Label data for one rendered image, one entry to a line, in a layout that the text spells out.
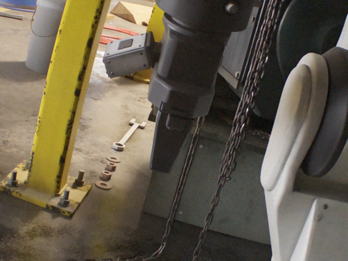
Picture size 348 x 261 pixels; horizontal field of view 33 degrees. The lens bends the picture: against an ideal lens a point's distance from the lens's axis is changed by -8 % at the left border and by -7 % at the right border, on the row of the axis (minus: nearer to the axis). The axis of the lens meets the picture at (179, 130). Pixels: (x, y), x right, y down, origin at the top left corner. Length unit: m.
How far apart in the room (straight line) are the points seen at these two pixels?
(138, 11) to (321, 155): 4.79
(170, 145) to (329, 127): 0.16
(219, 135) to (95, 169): 0.50
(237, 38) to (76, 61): 0.40
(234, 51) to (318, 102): 0.91
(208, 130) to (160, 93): 1.10
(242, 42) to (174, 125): 0.92
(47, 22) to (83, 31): 1.36
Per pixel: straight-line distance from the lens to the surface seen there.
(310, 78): 0.62
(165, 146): 0.56
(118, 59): 0.58
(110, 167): 1.99
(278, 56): 1.43
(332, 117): 0.60
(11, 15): 4.33
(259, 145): 1.65
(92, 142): 2.20
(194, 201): 1.75
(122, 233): 1.62
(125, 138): 2.30
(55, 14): 2.89
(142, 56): 0.58
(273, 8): 1.29
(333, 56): 0.64
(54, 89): 1.61
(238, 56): 1.46
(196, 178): 1.73
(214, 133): 1.64
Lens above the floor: 0.73
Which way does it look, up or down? 16 degrees down
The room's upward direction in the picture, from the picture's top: 16 degrees clockwise
